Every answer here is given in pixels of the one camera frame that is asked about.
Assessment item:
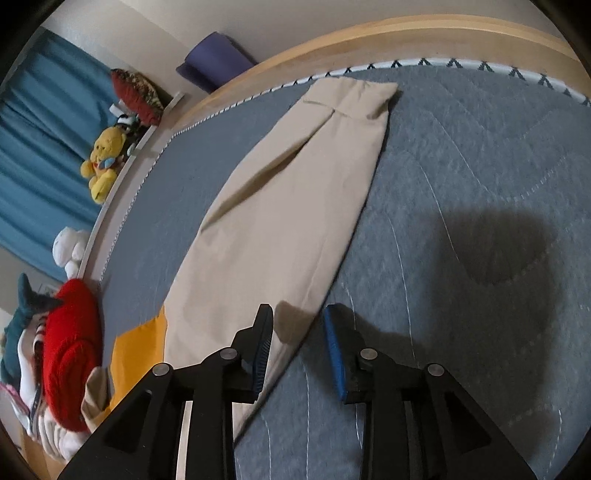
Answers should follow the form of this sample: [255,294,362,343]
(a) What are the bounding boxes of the cream and yellow cloth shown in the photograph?
[111,79,400,439]

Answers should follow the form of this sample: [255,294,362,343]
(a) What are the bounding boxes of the white bedside rail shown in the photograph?
[75,91,186,283]

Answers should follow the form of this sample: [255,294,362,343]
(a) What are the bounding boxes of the yellow flowers in red pot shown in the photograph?
[81,127,127,205]

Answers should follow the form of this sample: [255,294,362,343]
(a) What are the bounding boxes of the teal cloth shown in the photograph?
[0,272,63,385]

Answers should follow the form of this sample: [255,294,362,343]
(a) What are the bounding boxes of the grey quilted bed mattress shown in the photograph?
[98,58,591,480]

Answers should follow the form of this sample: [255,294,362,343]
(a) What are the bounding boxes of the white plush toy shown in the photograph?
[52,226,89,278]

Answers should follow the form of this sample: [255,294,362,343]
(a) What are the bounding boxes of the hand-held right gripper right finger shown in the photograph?
[322,304,537,480]

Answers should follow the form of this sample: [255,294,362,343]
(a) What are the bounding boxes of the red knitted cushion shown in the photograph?
[42,278,103,433]

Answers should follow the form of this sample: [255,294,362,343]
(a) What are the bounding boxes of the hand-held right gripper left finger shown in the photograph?
[58,304,274,480]

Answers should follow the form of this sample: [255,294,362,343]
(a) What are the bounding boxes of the blue curtain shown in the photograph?
[0,28,122,282]

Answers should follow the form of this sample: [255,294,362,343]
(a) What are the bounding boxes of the beige cloth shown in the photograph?
[80,367,113,431]

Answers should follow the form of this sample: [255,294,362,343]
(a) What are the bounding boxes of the black white striped plush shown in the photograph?
[111,105,143,137]

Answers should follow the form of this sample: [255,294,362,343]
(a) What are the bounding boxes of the wooden bed frame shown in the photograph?
[154,20,591,139]

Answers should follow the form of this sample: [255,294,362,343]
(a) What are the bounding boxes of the red patterned cushion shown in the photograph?
[110,68,165,126]

